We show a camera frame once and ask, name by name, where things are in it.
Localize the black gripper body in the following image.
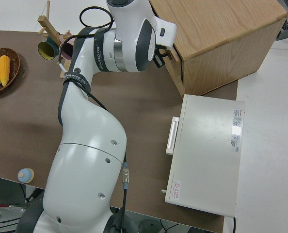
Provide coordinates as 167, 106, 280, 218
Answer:
153, 47, 166, 61

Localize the light wooden drawer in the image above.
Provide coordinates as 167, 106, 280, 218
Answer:
163, 43, 184, 97

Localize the light wooden cabinet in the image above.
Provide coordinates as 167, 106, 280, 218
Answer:
148, 0, 288, 97

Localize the pink mug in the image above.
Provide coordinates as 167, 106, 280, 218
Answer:
58, 30, 76, 60

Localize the white printed label strip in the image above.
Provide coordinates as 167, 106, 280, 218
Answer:
229, 106, 244, 153

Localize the white box appliance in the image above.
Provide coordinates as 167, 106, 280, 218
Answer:
161, 94, 246, 218

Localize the green mug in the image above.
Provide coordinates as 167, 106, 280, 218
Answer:
37, 36, 62, 61

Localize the wooden mug tree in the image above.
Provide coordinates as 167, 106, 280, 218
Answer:
37, 0, 74, 80

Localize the red triangle warning sticker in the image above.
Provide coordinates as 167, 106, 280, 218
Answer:
172, 180, 182, 200

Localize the brown table mat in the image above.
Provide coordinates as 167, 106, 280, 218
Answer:
0, 30, 240, 233

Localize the woven brown basket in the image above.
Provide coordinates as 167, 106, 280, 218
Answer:
0, 48, 21, 95

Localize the blue and beige round toy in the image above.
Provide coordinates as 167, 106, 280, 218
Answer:
17, 167, 35, 183

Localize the black velcro strap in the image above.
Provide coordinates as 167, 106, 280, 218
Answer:
94, 28, 107, 73
62, 70, 91, 91

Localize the white appliance door handle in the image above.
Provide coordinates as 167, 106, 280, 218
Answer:
165, 116, 180, 156

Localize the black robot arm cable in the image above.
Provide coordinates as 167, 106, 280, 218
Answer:
79, 6, 130, 233

